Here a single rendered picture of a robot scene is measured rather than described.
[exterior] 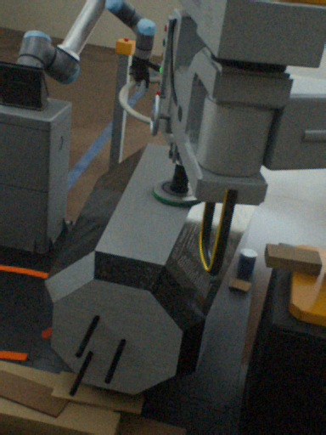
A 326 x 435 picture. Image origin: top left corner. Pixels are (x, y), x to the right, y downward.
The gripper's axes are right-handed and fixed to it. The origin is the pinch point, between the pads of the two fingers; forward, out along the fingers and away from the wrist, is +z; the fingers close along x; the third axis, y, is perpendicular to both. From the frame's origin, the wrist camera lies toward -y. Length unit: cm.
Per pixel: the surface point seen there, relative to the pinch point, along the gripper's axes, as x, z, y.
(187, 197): 90, -5, 36
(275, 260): 134, -4, 27
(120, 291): 122, -5, 87
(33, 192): -16, 63, 55
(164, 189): 80, -3, 41
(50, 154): -16, 39, 45
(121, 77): -92, 45, -49
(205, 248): 132, -24, 64
